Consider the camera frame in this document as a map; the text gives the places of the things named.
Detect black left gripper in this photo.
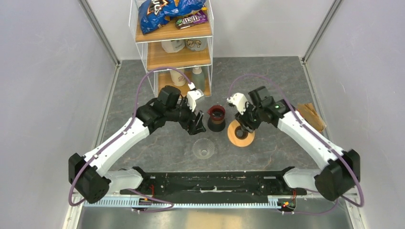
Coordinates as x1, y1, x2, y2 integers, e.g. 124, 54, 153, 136
166, 97, 206, 136

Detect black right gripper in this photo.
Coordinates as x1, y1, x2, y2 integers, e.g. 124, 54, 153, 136
234, 101, 264, 134

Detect wooden ring dripper holder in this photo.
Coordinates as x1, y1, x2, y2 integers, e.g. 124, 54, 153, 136
227, 120, 255, 147

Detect clear glass dripper cone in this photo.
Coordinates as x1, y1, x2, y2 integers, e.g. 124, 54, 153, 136
192, 138, 215, 159

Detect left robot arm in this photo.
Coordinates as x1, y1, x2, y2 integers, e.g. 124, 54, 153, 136
68, 83, 206, 203

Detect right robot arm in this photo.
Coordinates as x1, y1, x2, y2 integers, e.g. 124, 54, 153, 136
227, 86, 361, 201

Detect brown paper coffee filters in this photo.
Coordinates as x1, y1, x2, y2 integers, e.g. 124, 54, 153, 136
297, 103, 326, 133

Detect white patterned cup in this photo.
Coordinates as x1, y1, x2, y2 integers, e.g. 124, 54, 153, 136
170, 69, 187, 87

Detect green spray bottle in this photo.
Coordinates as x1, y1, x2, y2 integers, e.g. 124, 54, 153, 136
192, 66, 205, 92

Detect white cartoon mug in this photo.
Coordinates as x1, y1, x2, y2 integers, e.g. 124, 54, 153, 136
185, 38, 208, 52

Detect purple candy bag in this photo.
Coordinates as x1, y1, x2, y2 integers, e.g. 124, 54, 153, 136
175, 10, 208, 30

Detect blue chips bag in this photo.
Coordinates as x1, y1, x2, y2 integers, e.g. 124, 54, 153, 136
138, 0, 206, 35

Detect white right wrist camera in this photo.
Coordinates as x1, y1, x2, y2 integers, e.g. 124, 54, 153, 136
226, 93, 249, 115

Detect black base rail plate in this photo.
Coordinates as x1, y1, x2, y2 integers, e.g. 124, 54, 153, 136
134, 167, 307, 204

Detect white wire wooden shelf rack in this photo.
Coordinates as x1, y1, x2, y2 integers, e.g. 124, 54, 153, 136
128, 0, 214, 96

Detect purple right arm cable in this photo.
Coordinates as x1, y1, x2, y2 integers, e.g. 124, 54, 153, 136
227, 73, 365, 216

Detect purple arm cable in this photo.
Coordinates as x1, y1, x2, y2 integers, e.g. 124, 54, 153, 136
227, 73, 365, 216
68, 66, 194, 214

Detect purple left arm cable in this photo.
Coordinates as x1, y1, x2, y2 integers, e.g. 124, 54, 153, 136
68, 66, 194, 214

